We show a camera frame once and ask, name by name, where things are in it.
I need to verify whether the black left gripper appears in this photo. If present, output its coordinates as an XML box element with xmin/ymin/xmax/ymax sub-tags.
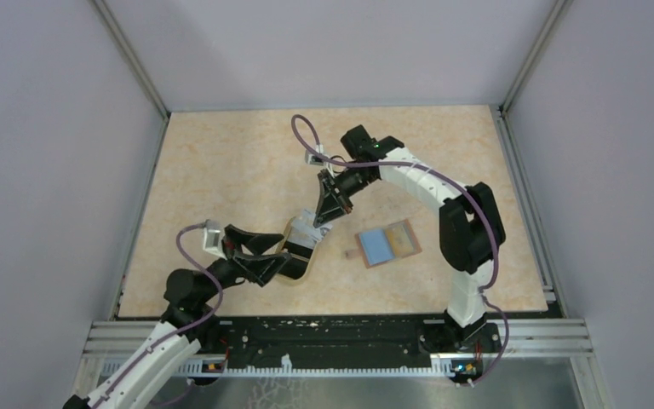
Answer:
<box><xmin>199</xmin><ymin>224</ymin><xmax>292</xmax><ymax>302</ymax></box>

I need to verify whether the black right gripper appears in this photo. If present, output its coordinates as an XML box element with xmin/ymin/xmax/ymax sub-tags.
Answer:
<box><xmin>313</xmin><ymin>165</ymin><xmax>376</xmax><ymax>229</ymax></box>

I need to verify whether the gold VIP credit card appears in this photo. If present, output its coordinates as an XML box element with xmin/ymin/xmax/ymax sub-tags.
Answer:
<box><xmin>385</xmin><ymin>221</ymin><xmax>420</xmax><ymax>258</ymax></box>

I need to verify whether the silver VIP credit card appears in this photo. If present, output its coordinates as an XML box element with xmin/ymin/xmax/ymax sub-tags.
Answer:
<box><xmin>287</xmin><ymin>209</ymin><xmax>333</xmax><ymax>248</ymax></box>

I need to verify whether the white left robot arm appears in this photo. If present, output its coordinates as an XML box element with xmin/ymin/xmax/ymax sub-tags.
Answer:
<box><xmin>64</xmin><ymin>220</ymin><xmax>291</xmax><ymax>408</ymax></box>

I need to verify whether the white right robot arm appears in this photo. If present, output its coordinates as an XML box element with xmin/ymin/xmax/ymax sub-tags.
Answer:
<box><xmin>313</xmin><ymin>125</ymin><xmax>506</xmax><ymax>351</ymax></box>

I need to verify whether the beige oval tray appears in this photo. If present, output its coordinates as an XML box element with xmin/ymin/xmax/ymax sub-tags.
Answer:
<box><xmin>277</xmin><ymin>217</ymin><xmax>321</xmax><ymax>284</ymax></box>

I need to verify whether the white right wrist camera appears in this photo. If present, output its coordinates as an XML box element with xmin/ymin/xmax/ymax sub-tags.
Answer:
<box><xmin>304</xmin><ymin>144</ymin><xmax>330</xmax><ymax>166</ymax></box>

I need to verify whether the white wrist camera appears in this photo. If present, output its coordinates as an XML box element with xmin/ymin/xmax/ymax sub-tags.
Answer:
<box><xmin>202</xmin><ymin>219</ymin><xmax>224</xmax><ymax>257</ymax></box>
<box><xmin>304</xmin><ymin>144</ymin><xmax>330</xmax><ymax>166</ymax></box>

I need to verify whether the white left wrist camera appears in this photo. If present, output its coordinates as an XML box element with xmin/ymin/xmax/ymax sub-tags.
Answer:
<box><xmin>202</xmin><ymin>219</ymin><xmax>224</xmax><ymax>257</ymax></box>

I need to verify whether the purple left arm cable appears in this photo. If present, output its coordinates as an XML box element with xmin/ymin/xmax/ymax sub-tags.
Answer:
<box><xmin>92</xmin><ymin>223</ymin><xmax>226</xmax><ymax>409</ymax></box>

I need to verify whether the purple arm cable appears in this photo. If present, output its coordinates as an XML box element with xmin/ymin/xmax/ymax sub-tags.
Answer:
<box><xmin>92</xmin><ymin>223</ymin><xmax>226</xmax><ymax>409</ymax></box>
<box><xmin>290</xmin><ymin>114</ymin><xmax>510</xmax><ymax>388</ymax></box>

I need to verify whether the white slotted cable duct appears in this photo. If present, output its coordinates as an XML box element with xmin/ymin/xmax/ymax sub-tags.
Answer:
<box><xmin>100</xmin><ymin>355</ymin><xmax>456</xmax><ymax>378</ymax></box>

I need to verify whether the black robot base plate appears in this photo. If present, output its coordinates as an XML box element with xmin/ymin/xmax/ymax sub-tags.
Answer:
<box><xmin>198</xmin><ymin>313</ymin><xmax>502</xmax><ymax>370</ymax></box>

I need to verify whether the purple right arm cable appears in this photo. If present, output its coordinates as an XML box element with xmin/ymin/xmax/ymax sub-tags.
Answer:
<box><xmin>290</xmin><ymin>114</ymin><xmax>510</xmax><ymax>388</ymax></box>

